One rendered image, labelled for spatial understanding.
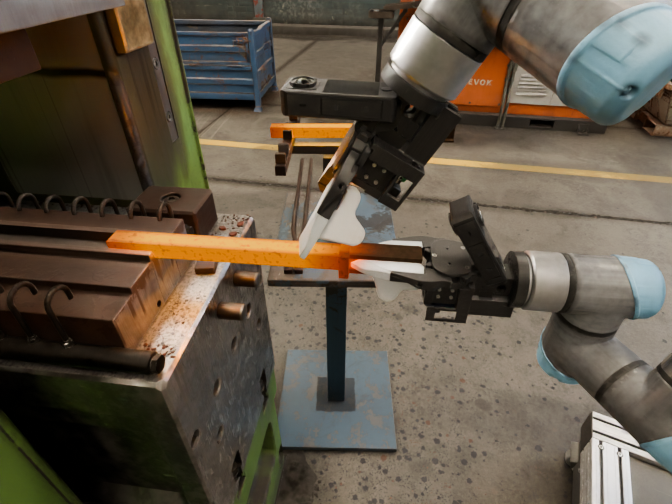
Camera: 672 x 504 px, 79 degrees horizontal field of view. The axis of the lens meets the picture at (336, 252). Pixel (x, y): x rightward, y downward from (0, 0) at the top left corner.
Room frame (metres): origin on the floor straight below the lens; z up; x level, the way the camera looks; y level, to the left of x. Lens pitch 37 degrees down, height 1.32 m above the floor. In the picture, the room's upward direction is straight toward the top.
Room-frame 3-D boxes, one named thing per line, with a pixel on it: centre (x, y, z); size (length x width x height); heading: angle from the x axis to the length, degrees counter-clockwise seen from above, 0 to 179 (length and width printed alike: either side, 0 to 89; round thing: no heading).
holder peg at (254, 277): (0.53, 0.15, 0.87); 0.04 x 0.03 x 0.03; 83
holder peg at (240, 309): (0.45, 0.16, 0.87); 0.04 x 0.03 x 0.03; 83
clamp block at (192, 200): (0.61, 0.28, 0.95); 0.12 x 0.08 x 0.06; 83
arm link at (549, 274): (0.39, -0.25, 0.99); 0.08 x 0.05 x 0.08; 173
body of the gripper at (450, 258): (0.40, -0.17, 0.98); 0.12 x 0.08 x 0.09; 83
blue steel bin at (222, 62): (4.49, 1.28, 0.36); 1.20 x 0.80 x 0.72; 84
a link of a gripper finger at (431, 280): (0.38, -0.11, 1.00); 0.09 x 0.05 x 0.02; 86
